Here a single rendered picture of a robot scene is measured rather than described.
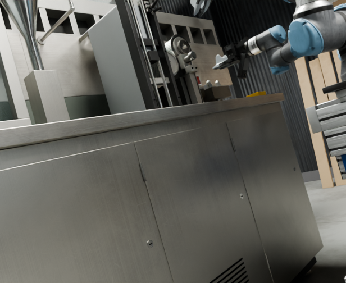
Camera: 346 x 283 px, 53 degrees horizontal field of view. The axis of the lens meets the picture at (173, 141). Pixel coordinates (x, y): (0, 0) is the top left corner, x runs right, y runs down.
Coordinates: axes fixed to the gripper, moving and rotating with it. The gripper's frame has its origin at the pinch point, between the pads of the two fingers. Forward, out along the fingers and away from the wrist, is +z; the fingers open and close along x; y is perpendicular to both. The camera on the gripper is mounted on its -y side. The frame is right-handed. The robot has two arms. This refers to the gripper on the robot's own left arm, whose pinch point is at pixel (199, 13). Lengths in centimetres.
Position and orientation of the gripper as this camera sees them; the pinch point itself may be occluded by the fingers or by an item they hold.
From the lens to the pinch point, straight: 171.0
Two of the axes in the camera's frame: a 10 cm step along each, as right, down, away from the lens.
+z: -3.5, 7.9, 5.0
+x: -6.7, 1.6, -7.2
